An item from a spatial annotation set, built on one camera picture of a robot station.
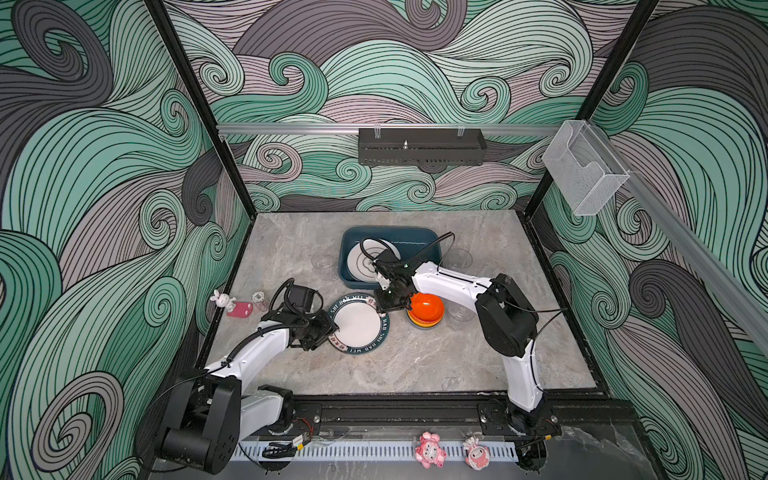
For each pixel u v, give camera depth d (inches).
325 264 39.7
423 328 33.9
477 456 25.9
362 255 31.5
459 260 40.3
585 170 30.5
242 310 35.7
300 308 26.9
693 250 23.1
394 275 28.6
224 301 34.5
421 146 38.0
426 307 34.7
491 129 37.6
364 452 27.4
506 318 20.0
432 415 29.4
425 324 33.6
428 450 25.9
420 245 43.0
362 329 35.5
